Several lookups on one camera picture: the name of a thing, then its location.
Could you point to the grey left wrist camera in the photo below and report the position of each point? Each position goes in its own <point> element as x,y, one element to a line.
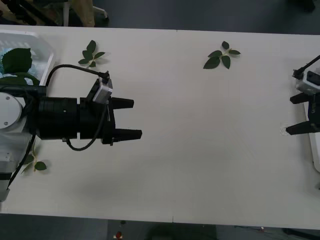
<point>102,92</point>

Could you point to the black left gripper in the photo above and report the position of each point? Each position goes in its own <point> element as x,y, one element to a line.
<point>97,122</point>

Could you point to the small green leaf twig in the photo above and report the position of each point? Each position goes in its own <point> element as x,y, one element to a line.
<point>40,165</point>

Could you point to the silver and black left arm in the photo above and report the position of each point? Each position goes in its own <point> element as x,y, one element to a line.
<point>57,117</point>

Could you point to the large green leaf twig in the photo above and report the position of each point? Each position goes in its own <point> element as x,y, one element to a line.
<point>212,62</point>

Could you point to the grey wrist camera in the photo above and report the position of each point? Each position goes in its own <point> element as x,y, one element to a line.
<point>306,83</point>
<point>102,92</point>

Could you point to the small red object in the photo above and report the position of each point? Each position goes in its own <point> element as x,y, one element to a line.
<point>118,235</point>

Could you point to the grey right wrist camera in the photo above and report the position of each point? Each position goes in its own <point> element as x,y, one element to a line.
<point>306,83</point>

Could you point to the pale chair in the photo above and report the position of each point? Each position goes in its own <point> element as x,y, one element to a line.
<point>85,12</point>

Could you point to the shallow white box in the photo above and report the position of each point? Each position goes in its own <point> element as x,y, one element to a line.
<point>315,155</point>
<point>42,47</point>

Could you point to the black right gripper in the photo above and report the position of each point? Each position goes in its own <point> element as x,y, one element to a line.
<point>315,112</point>

